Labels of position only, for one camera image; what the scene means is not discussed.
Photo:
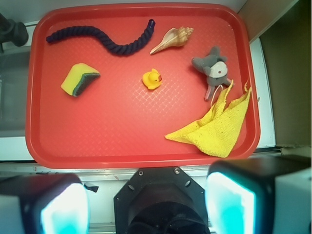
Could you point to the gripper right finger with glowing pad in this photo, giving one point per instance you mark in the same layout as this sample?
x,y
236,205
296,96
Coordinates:
x,y
260,195

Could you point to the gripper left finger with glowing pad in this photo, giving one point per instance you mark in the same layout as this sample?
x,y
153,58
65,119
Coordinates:
x,y
43,204

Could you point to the yellow microfibre cloth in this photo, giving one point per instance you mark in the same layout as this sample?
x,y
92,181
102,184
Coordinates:
x,y
217,132

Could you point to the yellow and green sponge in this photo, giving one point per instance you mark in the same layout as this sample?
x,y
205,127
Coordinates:
x,y
79,78

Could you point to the grey plush mouse toy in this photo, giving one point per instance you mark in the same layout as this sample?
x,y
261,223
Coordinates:
x,y
214,67

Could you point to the red plastic tray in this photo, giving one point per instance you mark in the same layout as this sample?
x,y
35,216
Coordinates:
x,y
117,122

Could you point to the yellow rubber duck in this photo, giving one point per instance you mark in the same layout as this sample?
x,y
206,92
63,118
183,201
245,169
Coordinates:
x,y
152,79

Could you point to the brown cardboard box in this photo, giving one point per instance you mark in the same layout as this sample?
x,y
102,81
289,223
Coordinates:
x,y
284,29

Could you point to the black knob fixture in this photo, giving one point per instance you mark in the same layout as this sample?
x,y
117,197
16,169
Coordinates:
x,y
11,31

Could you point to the beige conch seashell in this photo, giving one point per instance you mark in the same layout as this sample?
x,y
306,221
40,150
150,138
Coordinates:
x,y
175,37

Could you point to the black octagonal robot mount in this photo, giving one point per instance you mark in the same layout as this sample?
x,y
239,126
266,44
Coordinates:
x,y
161,201

